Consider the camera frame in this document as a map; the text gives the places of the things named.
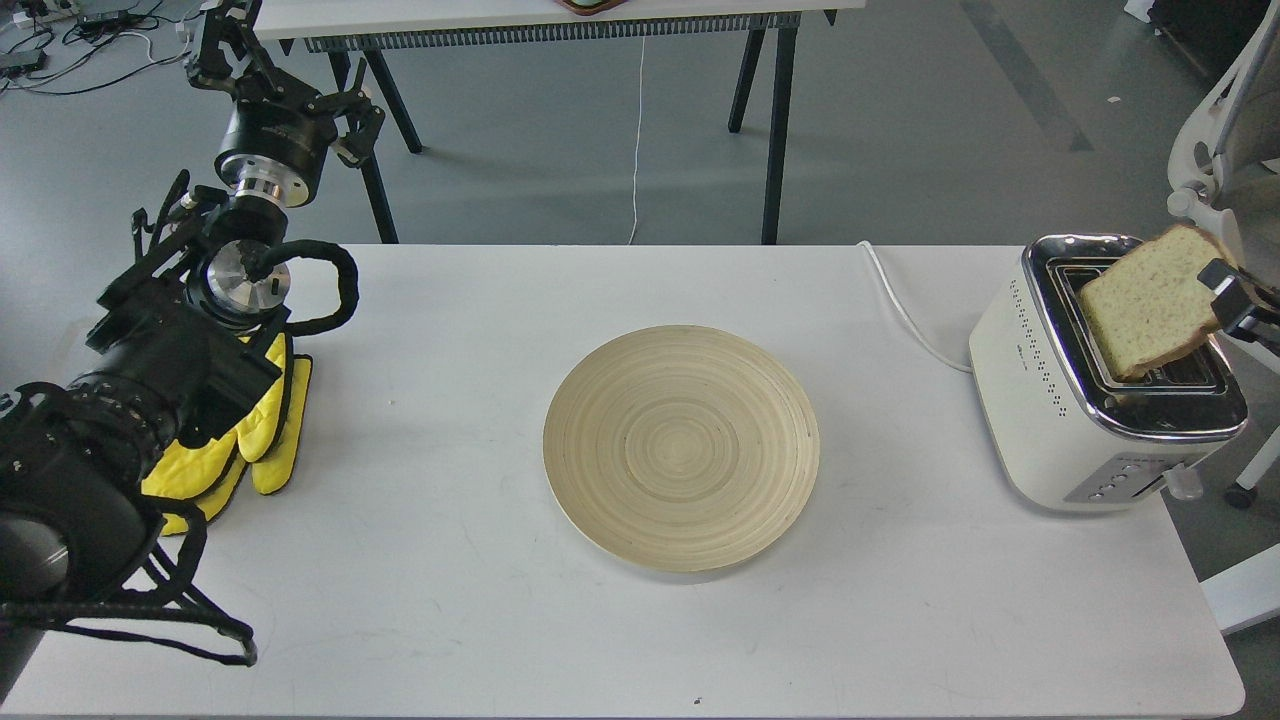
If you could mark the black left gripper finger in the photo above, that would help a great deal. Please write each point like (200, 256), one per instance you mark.
(348, 122)
(227, 55)

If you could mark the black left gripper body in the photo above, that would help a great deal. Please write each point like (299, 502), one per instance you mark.
(281, 144)

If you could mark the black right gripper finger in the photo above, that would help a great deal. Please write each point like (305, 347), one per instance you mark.
(1247, 309)

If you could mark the slice of brown bread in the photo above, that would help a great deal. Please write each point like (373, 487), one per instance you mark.
(1149, 308)

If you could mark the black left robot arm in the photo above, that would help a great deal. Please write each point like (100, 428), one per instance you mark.
(183, 357)

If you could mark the cream and chrome toaster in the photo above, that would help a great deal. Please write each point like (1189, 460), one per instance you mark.
(1072, 438)

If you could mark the white background table black legs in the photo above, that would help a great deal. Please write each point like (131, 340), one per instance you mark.
(338, 29)

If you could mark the yellow oven mitt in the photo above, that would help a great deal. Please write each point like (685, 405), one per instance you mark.
(262, 447)

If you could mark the round bamboo plate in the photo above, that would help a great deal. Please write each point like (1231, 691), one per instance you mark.
(681, 448)

